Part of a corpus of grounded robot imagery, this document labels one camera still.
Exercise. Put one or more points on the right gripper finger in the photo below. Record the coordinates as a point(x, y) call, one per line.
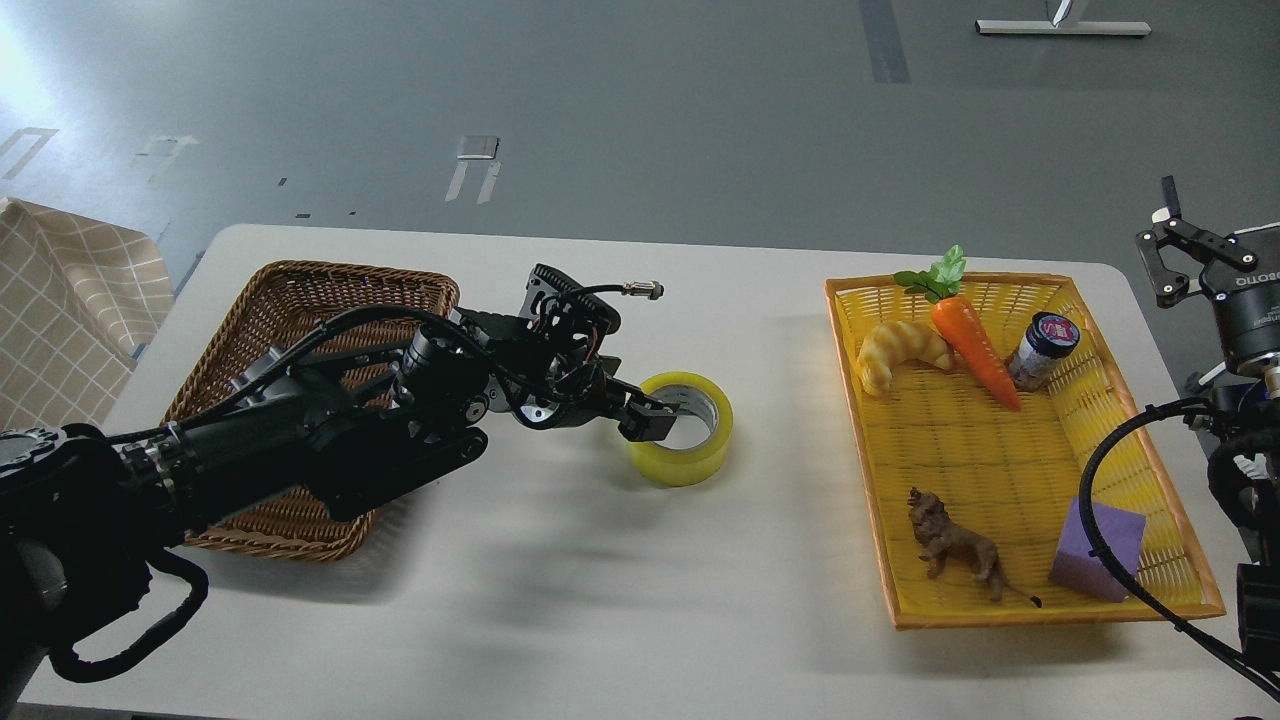
point(1223, 261)

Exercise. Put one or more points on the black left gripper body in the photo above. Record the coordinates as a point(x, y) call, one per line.
point(587, 393)

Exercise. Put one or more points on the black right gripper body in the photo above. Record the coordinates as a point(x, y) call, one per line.
point(1246, 304)

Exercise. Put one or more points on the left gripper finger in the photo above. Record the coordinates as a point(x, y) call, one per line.
point(639, 403)
point(637, 428)

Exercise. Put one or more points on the yellow tape roll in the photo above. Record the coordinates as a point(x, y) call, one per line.
point(694, 395)

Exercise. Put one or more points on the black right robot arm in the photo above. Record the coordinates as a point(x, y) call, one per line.
point(1242, 477)

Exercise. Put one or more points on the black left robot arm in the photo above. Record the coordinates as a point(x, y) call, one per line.
point(367, 407)

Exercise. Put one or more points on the small dark jar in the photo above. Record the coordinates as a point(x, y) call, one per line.
point(1048, 340)

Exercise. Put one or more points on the orange toy carrot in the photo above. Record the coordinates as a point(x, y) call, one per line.
point(959, 324)

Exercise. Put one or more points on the yellow plastic basket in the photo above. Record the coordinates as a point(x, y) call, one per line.
point(1010, 475)

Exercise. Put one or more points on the purple foam block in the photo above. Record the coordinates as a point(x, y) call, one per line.
point(1075, 564)

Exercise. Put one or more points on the toy croissant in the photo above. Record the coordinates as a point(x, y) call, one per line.
point(891, 344)

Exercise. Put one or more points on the white metal stand base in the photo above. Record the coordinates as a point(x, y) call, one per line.
point(1064, 19)

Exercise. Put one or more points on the brown wicker basket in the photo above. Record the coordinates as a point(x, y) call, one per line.
point(281, 303)

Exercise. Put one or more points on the brown toy lion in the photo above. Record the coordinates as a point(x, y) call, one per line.
point(940, 538)

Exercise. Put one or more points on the beige checkered cloth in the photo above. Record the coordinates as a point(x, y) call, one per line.
point(78, 298)

